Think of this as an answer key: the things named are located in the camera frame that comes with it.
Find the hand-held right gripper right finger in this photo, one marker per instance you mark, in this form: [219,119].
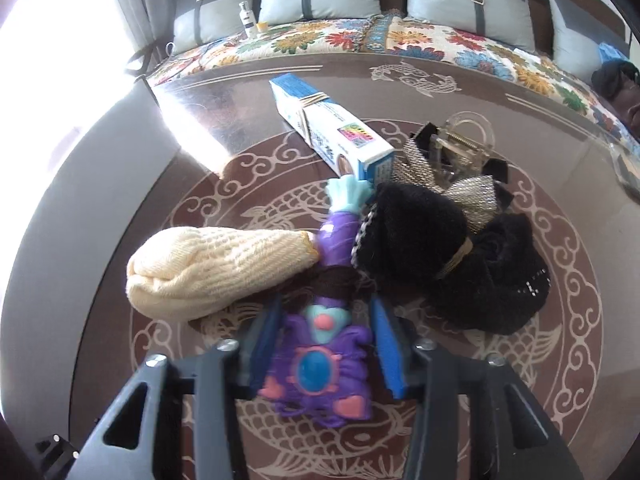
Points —
[387,350]

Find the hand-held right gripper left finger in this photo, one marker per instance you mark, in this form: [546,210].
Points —
[265,332]

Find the purple toy hairbrush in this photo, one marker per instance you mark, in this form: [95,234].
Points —
[320,370]

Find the cream knitted hat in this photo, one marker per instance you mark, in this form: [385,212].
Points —
[210,270]

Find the black knitted hat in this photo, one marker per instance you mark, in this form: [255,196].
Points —
[440,270]

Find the glitter bow hair clip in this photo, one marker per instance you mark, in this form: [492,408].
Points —
[450,185]

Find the blue and white carton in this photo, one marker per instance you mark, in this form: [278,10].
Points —
[330,130]

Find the small yellow jar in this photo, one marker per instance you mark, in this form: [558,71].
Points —
[261,29]

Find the floral sofa cover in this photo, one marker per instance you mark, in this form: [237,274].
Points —
[350,37]

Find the small white lotion bottle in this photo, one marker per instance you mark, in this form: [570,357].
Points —
[247,20]

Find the grey curtain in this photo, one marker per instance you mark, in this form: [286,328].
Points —
[145,5]

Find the pile of dark clothes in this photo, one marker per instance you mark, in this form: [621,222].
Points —
[617,80]

